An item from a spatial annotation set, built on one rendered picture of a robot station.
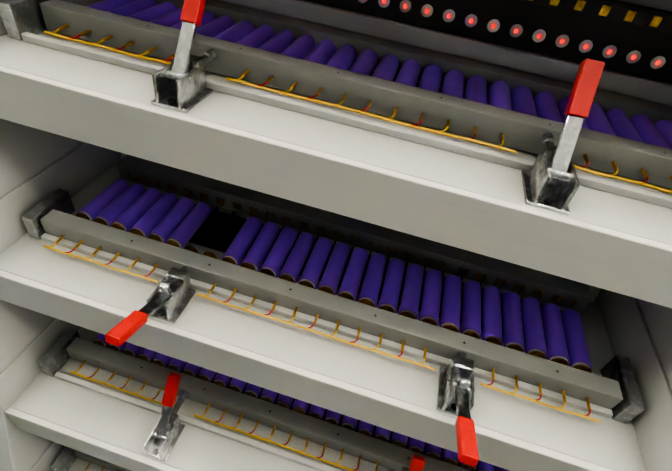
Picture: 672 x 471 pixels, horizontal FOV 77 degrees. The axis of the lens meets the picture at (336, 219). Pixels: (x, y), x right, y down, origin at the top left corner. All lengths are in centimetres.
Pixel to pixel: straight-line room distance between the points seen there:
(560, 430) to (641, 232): 19
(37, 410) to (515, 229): 54
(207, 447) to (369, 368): 24
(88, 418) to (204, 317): 23
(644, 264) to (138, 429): 51
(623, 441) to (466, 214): 26
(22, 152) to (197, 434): 35
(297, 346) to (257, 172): 17
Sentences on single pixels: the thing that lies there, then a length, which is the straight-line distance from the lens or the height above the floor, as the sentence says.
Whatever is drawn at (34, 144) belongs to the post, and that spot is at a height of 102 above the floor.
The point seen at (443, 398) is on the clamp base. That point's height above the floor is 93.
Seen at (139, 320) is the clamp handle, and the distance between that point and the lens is 38.
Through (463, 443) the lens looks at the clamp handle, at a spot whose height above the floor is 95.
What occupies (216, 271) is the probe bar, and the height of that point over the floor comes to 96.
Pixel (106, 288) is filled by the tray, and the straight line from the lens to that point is 46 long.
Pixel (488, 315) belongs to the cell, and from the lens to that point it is 45.
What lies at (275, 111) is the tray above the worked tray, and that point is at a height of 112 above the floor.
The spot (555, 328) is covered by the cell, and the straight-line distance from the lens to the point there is 47.
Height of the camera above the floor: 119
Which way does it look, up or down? 25 degrees down
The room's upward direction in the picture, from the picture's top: 13 degrees clockwise
